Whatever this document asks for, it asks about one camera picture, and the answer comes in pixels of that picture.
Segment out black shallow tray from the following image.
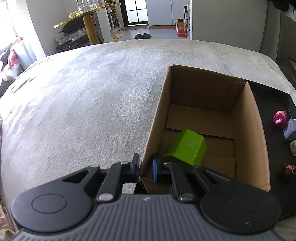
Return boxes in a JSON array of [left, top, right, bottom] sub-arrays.
[[248, 81, 295, 220]]

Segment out green plastic block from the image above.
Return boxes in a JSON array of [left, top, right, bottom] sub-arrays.
[[163, 130, 207, 166]]

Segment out black hanging jacket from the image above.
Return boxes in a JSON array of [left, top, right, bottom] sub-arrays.
[[271, 0, 290, 12]]

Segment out grey-blue toy block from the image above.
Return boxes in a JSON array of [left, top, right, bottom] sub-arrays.
[[283, 118, 296, 141]]

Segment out round gold-edged side table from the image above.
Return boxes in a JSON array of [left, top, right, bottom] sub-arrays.
[[53, 3, 120, 45]]

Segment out brown cardboard box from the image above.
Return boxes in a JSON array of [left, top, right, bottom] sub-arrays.
[[140, 65, 271, 194]]

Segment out white fuzzy blanket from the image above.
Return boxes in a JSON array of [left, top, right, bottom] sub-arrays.
[[0, 39, 296, 232]]

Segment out magenta toy figure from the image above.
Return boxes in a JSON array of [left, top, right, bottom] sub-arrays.
[[273, 110, 287, 128]]

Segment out orange cardboard box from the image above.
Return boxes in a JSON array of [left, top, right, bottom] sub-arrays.
[[176, 19, 187, 38]]

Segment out brown toy figure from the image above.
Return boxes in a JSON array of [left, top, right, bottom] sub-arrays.
[[281, 163, 296, 177]]

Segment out clear glass jar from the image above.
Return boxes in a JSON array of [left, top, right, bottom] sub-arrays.
[[76, 0, 97, 14]]

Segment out black slippers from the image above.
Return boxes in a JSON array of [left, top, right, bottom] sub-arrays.
[[134, 33, 151, 40]]

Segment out yellow slippers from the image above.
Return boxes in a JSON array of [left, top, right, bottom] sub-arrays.
[[112, 34, 124, 42]]

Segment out beige toy block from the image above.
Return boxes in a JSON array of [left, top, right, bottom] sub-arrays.
[[289, 140, 296, 157]]

